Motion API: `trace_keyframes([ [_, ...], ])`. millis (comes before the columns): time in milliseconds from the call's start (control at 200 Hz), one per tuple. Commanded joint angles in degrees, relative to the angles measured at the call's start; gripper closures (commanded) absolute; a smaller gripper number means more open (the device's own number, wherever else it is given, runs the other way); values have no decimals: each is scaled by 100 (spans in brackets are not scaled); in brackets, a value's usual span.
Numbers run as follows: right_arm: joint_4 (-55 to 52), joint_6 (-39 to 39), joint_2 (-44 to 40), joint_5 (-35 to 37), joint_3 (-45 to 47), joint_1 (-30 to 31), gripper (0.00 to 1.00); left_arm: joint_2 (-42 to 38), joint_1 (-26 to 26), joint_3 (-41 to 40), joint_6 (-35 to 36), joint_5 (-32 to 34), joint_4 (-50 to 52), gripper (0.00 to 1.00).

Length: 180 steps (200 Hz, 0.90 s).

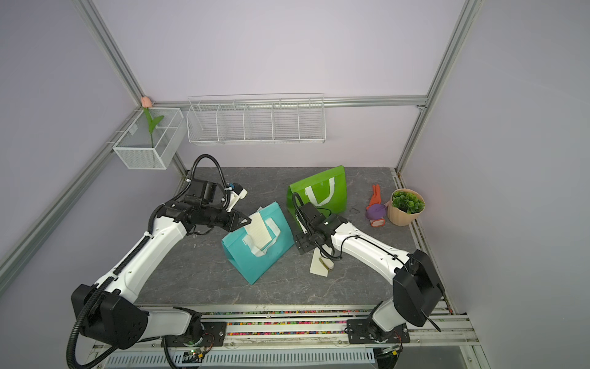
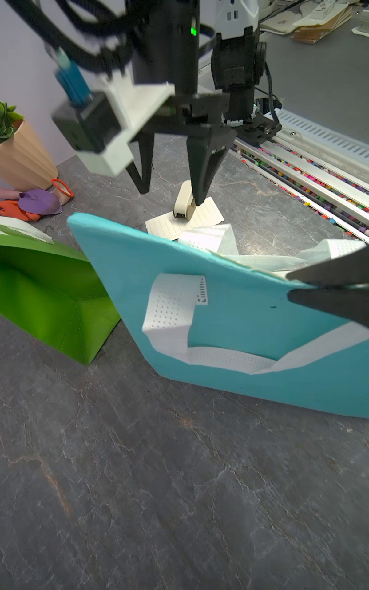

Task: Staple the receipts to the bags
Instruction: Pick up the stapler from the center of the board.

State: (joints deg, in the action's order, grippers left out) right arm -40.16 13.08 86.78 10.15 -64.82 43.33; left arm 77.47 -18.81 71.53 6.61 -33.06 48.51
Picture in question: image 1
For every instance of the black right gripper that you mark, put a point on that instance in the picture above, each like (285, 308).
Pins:
(300, 243)

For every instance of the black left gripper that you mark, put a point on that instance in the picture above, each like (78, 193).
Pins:
(233, 224)

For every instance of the cream lined receipt paper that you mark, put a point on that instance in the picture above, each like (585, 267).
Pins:
(260, 234)

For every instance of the green paper bag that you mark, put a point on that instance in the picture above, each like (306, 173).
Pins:
(327, 189)

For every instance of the beige mini stapler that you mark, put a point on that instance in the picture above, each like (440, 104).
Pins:
(327, 263)

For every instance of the teal paper bag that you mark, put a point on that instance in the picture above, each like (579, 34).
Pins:
(252, 267)

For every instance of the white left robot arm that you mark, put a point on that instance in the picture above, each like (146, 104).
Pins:
(106, 311)

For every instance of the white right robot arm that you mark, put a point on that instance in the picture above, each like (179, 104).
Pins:
(417, 286)

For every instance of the purple round tape dispenser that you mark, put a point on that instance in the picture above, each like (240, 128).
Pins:
(376, 214)

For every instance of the beige pot green plant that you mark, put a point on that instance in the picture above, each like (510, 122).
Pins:
(405, 207)

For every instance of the white mesh corner basket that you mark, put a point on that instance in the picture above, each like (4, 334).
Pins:
(134, 146)

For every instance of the pink artificial tulip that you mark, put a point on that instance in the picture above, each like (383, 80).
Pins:
(152, 122)

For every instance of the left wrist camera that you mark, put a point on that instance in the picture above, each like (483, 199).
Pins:
(236, 192)

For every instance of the white wire wall shelf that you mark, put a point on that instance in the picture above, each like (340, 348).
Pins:
(256, 119)

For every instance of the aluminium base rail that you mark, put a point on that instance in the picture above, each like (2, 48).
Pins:
(273, 335)

